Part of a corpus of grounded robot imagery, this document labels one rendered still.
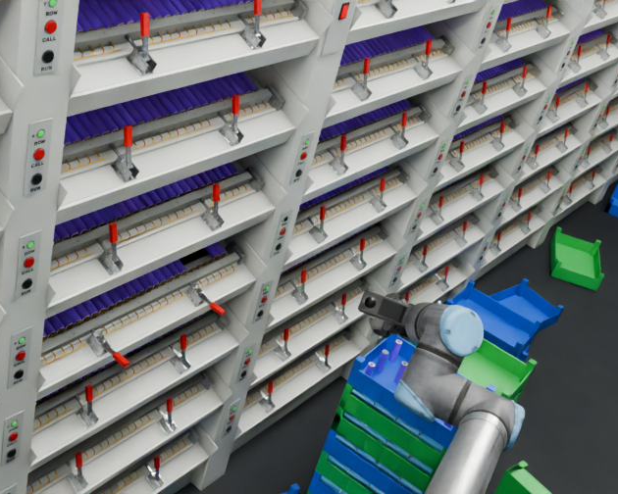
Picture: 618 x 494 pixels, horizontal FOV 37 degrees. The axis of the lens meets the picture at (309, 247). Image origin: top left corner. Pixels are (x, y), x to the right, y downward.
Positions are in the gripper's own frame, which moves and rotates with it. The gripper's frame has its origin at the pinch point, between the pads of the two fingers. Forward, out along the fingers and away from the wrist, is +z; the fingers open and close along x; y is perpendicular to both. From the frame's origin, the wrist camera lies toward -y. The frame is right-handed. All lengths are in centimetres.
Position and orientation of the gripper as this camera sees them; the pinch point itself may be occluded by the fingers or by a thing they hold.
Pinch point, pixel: (373, 312)
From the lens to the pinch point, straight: 205.3
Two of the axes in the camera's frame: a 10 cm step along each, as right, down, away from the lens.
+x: 3.6, -9.2, 1.3
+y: 8.6, 3.8, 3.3
